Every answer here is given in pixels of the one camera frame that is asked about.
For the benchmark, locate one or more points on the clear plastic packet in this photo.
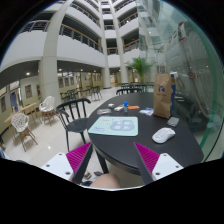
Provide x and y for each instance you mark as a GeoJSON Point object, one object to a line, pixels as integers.
{"type": "Point", "coordinates": [103, 111]}

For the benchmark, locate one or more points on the white blue tissue packet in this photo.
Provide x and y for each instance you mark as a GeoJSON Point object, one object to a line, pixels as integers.
{"type": "Point", "coordinates": [147, 111]}

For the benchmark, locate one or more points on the white lattice chair near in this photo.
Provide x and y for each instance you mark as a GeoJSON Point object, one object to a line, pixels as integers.
{"type": "Point", "coordinates": [20, 122]}

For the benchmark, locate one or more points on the light green mouse pad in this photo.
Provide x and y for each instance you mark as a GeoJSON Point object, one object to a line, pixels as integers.
{"type": "Point", "coordinates": [115, 126]}

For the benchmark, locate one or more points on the black wooden chair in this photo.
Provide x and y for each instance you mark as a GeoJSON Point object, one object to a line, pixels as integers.
{"type": "Point", "coordinates": [73, 116]}

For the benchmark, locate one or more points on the round black table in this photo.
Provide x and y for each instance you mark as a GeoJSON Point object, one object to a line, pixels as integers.
{"type": "Point", "coordinates": [120, 150]}

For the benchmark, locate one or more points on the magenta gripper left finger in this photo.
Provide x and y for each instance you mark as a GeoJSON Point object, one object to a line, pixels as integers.
{"type": "Point", "coordinates": [71, 166]}

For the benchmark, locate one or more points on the white lattice chair far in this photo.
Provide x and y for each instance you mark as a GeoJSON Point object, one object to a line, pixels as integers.
{"type": "Point", "coordinates": [47, 108]}

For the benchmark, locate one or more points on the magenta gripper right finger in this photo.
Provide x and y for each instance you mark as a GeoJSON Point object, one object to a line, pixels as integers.
{"type": "Point", "coordinates": [153, 166]}

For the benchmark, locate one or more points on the white computer mouse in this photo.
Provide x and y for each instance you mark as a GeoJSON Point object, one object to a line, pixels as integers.
{"type": "Point", "coordinates": [163, 134]}

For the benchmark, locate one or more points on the potted palm plant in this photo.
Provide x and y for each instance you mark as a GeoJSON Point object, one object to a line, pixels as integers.
{"type": "Point", "coordinates": [141, 66]}

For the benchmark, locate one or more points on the grey small pouch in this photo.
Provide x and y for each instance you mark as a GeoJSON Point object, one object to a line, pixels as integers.
{"type": "Point", "coordinates": [173, 121]}

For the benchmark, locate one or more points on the white small box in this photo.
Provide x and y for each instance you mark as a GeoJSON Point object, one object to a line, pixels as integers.
{"type": "Point", "coordinates": [118, 108]}

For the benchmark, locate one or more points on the brown paper bag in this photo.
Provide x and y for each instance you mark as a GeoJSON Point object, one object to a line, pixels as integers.
{"type": "Point", "coordinates": [162, 95]}

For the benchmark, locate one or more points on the white lattice chair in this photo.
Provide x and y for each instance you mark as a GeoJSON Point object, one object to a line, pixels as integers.
{"type": "Point", "coordinates": [47, 108]}
{"type": "Point", "coordinates": [20, 122]}

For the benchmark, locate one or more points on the small blue capped bottle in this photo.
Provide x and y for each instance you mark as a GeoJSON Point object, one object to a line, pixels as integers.
{"type": "Point", "coordinates": [125, 107]}

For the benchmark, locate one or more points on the orange flat packet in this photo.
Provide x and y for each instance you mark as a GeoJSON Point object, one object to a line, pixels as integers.
{"type": "Point", "coordinates": [133, 107]}

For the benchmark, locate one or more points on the person's bare knee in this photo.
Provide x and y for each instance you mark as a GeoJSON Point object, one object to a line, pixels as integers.
{"type": "Point", "coordinates": [106, 181]}

